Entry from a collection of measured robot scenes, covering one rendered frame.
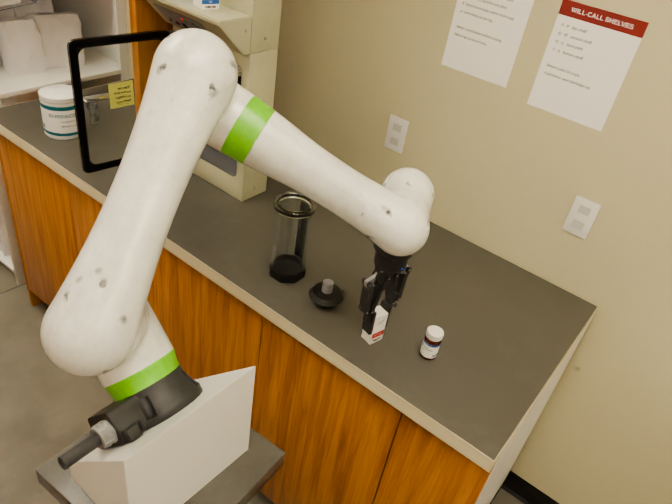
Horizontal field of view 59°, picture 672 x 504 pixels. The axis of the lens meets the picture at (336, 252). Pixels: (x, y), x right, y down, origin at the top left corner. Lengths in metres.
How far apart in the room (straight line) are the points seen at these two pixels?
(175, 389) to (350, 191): 0.45
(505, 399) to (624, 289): 0.57
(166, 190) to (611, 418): 1.62
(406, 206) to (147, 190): 0.46
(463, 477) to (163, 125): 1.01
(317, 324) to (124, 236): 0.73
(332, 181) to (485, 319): 0.74
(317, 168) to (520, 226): 0.95
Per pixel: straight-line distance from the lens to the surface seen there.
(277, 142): 1.04
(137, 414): 1.03
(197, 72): 0.88
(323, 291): 1.51
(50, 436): 2.49
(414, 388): 1.39
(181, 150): 0.87
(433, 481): 1.52
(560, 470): 2.33
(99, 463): 1.04
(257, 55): 1.72
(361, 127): 2.05
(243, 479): 1.19
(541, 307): 1.76
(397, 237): 1.06
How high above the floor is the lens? 1.94
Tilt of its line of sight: 36 degrees down
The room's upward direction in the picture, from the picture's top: 10 degrees clockwise
